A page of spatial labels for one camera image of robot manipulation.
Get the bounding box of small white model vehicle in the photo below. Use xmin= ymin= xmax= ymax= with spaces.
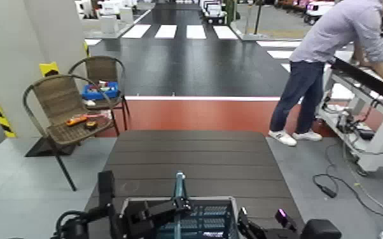
xmin=202 ymin=0 xmax=228 ymax=25

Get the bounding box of blue plastic parts box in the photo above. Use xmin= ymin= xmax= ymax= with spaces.
xmin=81 ymin=81 xmax=120 ymax=100

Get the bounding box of teal black crate with handle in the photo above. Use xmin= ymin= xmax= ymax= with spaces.
xmin=119 ymin=172 xmax=240 ymax=239

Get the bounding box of black pole with base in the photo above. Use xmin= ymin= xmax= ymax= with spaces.
xmin=240 ymin=0 xmax=270 ymax=41

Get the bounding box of yellow black corner guard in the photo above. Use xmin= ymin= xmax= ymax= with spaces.
xmin=39 ymin=62 xmax=60 ymax=77

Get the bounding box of black adapter under workbench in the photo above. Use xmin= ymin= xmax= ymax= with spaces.
xmin=358 ymin=128 xmax=376 ymax=141

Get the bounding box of person in grey shirt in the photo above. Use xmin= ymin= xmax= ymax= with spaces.
xmin=267 ymin=0 xmax=383 ymax=147

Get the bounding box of brown wicker metal chair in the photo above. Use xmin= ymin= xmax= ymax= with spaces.
xmin=68 ymin=56 xmax=131 ymax=132
xmin=22 ymin=74 xmax=120 ymax=192

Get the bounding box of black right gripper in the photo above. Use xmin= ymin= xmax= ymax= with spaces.
xmin=237 ymin=207 xmax=302 ymax=239

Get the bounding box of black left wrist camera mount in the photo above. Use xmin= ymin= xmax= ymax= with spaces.
xmin=97 ymin=170 xmax=116 ymax=210

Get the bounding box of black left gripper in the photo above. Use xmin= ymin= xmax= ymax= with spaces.
xmin=121 ymin=197 xmax=193 ymax=239

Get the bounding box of orange hand tool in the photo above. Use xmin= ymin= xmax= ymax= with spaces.
xmin=65 ymin=114 xmax=106 ymax=127

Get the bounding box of white wheeled delivery robot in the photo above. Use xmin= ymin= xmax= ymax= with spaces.
xmin=303 ymin=1 xmax=335 ymax=25

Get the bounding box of black floor cable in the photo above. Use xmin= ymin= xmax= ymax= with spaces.
xmin=312 ymin=142 xmax=383 ymax=222

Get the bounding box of black power adapter brick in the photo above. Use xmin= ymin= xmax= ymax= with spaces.
xmin=318 ymin=185 xmax=338 ymax=199

